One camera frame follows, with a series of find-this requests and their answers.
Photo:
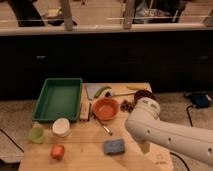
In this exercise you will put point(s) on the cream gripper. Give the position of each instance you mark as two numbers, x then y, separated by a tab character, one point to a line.
145	147

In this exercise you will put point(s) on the blue sponge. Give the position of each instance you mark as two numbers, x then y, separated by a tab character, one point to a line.
114	147

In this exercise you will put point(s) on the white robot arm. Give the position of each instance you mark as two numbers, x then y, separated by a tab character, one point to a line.
143	124

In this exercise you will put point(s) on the green plastic tray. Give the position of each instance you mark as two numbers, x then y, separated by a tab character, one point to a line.
59	98

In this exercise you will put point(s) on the bunch of dark grapes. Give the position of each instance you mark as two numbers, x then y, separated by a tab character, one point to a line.
127	106

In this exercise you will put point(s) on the dark red bowl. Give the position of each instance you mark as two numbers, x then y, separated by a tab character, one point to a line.
143	93

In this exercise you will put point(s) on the orange bowl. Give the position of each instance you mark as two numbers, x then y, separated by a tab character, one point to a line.
105	109

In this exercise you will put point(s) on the wooden spoon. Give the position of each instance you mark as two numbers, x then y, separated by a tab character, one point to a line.
108	94

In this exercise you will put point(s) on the yellow banana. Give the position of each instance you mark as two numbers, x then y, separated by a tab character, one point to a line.
136	88

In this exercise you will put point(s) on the wooden block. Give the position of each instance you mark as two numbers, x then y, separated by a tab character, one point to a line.
85	111

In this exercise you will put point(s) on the blue device on floor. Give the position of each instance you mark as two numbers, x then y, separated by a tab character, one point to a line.
201	100

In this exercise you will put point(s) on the white cutting board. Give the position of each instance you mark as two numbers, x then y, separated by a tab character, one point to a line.
92	88

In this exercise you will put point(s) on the white lidded jar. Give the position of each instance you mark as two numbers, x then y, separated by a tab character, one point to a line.
61	127

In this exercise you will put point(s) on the orange fruit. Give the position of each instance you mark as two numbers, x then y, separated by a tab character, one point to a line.
57	151

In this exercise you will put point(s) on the light green cup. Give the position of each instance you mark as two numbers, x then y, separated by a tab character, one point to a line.
36	135

